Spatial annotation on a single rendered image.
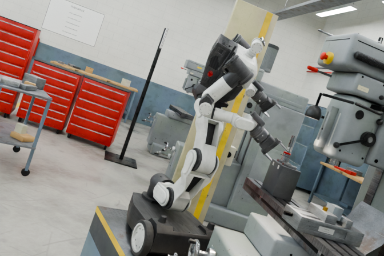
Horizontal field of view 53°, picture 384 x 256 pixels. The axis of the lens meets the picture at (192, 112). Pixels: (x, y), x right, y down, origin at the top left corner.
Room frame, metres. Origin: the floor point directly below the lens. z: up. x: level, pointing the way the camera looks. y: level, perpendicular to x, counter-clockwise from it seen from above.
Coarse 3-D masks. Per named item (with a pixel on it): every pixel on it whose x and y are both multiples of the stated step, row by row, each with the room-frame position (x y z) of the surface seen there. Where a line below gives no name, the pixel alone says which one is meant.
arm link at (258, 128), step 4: (252, 112) 2.21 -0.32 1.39; (248, 116) 2.22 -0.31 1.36; (252, 116) 2.19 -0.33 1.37; (256, 116) 2.18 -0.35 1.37; (252, 120) 2.17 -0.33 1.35; (256, 120) 2.19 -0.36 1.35; (260, 120) 2.18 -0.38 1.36; (256, 124) 2.17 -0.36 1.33; (260, 124) 2.19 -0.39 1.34; (264, 124) 2.19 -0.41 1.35; (256, 128) 2.19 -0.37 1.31; (260, 128) 2.18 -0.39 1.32; (252, 132) 2.19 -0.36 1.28; (256, 132) 2.18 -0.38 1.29; (260, 132) 2.18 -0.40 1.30; (252, 136) 2.20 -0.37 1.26; (256, 136) 2.18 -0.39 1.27
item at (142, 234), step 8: (136, 224) 2.22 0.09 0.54; (144, 224) 2.14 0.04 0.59; (136, 232) 2.22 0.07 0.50; (144, 232) 2.11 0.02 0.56; (152, 232) 2.12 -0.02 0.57; (136, 240) 2.19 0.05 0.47; (144, 240) 2.09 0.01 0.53; (152, 240) 2.10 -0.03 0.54; (136, 248) 2.16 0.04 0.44; (144, 248) 2.08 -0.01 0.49
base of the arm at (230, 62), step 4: (236, 56) 2.11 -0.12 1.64; (228, 60) 2.17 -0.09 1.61; (232, 60) 2.09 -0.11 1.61; (228, 64) 2.10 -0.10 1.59; (224, 68) 2.15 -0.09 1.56; (248, 76) 2.11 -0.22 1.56; (252, 76) 2.11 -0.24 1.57; (244, 80) 2.11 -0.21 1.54; (248, 80) 2.10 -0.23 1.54; (240, 84) 2.14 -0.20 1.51; (244, 84) 2.12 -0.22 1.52
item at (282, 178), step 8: (272, 160) 2.46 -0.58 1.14; (280, 160) 2.40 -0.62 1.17; (272, 168) 2.41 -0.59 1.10; (280, 168) 2.29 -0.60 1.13; (288, 168) 2.26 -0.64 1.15; (296, 168) 2.30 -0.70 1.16; (272, 176) 2.36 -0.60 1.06; (280, 176) 2.26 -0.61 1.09; (288, 176) 2.26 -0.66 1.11; (296, 176) 2.27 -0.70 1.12; (264, 184) 2.44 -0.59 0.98; (272, 184) 2.31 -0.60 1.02; (280, 184) 2.26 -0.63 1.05; (288, 184) 2.27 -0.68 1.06; (296, 184) 2.27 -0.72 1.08; (272, 192) 2.27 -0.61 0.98; (280, 192) 2.26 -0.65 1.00; (288, 192) 2.27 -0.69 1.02; (288, 200) 2.27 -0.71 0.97
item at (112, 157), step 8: (160, 48) 5.80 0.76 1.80; (152, 64) 5.84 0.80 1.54; (152, 72) 5.83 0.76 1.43; (144, 88) 5.83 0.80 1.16; (144, 96) 5.84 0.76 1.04; (136, 112) 5.83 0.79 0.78; (136, 120) 5.84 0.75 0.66; (128, 136) 5.83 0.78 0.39; (112, 160) 5.60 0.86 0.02; (120, 160) 5.76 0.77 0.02; (128, 160) 5.94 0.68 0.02; (136, 168) 5.66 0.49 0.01
